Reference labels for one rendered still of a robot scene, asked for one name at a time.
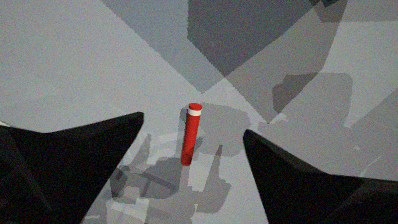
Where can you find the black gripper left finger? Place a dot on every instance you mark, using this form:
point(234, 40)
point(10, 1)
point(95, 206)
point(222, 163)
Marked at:
point(67, 169)

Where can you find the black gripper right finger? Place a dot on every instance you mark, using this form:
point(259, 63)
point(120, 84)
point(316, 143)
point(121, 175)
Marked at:
point(294, 192)

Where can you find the dark grey square panel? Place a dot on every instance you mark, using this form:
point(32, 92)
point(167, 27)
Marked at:
point(328, 2)

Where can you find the red peg with white band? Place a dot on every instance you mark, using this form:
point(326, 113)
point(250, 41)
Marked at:
point(193, 117)

